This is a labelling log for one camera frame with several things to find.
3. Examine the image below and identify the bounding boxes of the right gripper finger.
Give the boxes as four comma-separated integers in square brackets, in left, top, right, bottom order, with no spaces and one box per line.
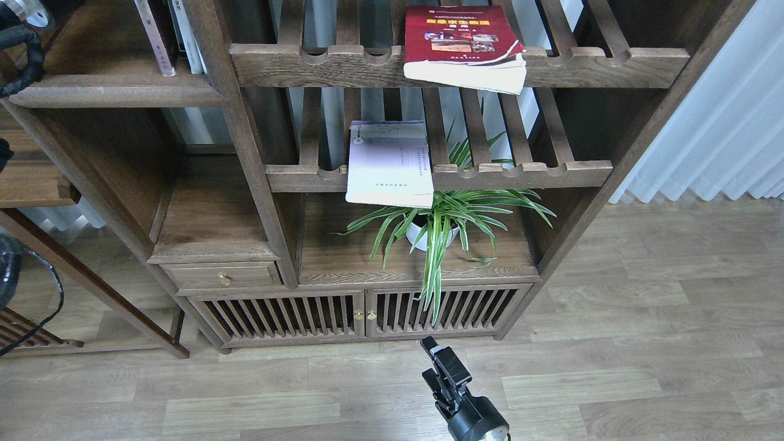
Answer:
[420,337,472,405]
[422,368,456,418]

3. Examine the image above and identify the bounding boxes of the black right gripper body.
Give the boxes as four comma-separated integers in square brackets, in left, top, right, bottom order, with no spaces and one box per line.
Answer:
[440,393,510,440]

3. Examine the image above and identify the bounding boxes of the red textbook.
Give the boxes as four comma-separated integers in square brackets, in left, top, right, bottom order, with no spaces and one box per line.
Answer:
[403,5,526,95]

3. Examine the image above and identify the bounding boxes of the maroon book white characters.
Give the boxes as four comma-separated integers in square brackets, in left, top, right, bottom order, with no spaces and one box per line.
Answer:
[134,1,179,77]

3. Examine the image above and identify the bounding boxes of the right slatted cabinet door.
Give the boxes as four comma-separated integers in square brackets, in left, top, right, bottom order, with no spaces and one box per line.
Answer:
[365,283,531,339]

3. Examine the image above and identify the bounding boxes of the slatted cabinet door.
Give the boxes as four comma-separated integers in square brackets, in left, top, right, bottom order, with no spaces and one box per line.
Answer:
[365,283,531,339]
[188,290,365,348]

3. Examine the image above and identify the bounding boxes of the green spider plant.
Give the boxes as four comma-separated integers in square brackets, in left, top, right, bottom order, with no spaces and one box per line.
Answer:
[334,98,557,326]

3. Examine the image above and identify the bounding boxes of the white plant pot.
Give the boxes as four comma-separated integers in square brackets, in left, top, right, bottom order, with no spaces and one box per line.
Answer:
[405,214,460,251]

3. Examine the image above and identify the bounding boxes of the pale purple white book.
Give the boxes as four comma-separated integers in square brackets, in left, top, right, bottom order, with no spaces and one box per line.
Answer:
[345,121,434,208]

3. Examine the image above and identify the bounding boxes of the left slatted cabinet door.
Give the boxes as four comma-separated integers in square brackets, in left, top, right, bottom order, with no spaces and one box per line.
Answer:
[188,290,365,348]

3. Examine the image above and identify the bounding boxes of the brass drawer knob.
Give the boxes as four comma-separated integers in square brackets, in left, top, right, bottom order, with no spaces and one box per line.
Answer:
[217,273,232,287]

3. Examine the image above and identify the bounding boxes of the dark wooden bookshelf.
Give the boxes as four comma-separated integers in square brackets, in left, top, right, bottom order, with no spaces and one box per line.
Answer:
[2,1,755,351]

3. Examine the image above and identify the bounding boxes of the small wooden drawer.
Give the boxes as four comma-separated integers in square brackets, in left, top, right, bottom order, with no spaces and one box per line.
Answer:
[160,262,282,290]

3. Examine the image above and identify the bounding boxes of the white pleated curtain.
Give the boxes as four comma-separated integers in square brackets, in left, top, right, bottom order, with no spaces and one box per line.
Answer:
[610,1,783,203]

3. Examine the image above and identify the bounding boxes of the white upright book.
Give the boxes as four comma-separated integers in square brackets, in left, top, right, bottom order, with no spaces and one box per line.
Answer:
[173,0,205,74]

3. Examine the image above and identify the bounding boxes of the wooden side rack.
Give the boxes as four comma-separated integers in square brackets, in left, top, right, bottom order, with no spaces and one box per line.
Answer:
[2,208,190,358]

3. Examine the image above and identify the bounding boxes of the dark green upright book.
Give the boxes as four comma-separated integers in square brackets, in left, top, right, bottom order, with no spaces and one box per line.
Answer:
[165,0,187,61]

